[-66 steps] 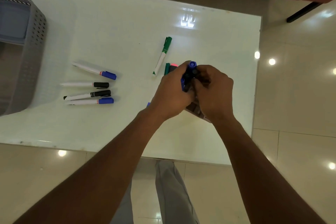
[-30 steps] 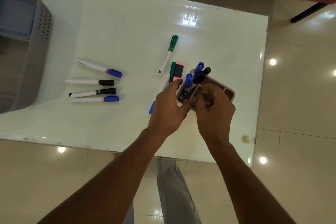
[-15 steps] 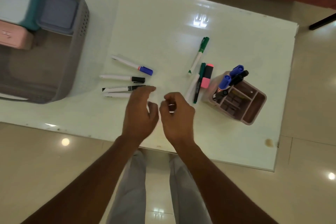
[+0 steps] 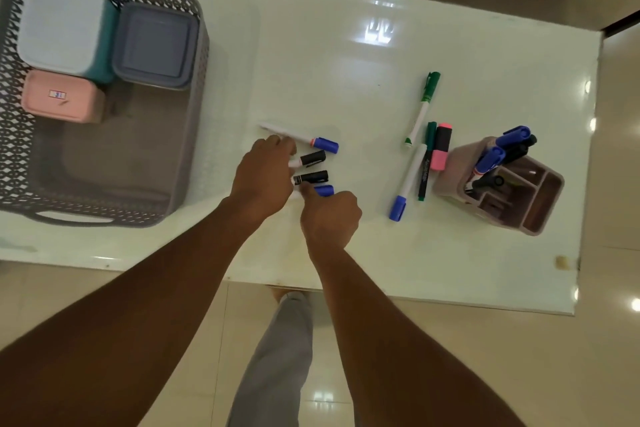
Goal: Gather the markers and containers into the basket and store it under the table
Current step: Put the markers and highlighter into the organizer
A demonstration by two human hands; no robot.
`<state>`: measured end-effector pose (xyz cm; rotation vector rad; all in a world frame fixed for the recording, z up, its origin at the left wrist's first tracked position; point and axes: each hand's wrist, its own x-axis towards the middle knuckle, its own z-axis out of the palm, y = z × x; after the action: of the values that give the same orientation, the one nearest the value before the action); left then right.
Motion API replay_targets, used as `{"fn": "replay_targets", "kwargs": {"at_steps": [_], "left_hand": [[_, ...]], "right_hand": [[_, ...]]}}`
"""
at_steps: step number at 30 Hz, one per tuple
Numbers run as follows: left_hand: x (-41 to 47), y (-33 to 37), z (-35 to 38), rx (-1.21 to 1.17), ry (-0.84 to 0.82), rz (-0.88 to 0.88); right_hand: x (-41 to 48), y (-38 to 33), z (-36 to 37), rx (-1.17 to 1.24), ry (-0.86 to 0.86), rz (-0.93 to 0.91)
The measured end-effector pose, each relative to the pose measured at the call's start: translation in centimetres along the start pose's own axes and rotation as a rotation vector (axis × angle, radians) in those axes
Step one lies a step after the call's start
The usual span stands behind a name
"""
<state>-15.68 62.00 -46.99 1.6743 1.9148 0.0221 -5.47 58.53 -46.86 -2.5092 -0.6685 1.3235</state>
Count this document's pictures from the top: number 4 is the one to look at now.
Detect slim white marker blue cap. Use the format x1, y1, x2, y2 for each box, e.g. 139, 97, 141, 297
495, 125, 532, 147

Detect teal box with white lid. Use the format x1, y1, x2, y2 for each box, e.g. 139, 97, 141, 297
17, 0, 120, 85

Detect red label marker blue cap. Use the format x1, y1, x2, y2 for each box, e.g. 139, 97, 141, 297
471, 145, 507, 177

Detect pink highlighter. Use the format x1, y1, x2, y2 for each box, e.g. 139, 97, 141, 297
429, 122, 455, 172

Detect white table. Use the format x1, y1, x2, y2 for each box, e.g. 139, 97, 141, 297
0, 0, 605, 318

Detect person's right forearm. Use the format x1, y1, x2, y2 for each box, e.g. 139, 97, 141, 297
309, 246, 526, 427

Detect blue-grey plastic box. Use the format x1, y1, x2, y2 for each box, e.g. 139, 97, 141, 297
111, 1, 201, 91

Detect person's right hand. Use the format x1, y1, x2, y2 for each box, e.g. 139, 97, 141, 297
298, 181, 363, 264

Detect person's left hand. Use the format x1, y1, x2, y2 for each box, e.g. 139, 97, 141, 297
229, 134, 299, 224

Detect white marker green cap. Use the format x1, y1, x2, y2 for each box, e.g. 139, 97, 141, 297
403, 71, 443, 150

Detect person's left forearm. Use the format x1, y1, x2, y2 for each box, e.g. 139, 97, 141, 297
0, 199, 263, 427

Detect pink desk organizer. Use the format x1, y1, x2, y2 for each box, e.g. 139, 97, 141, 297
431, 135, 566, 237

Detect white marker black cap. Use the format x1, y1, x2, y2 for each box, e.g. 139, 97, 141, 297
465, 174, 507, 195
499, 143, 531, 166
291, 169, 330, 187
288, 149, 327, 169

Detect person's grey trousers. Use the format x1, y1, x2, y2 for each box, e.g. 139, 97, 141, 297
226, 291, 316, 427

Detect small pink box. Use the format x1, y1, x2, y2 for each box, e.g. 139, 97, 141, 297
21, 69, 107, 125

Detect grey perforated plastic basket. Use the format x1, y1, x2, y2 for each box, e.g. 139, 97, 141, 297
0, 0, 211, 228

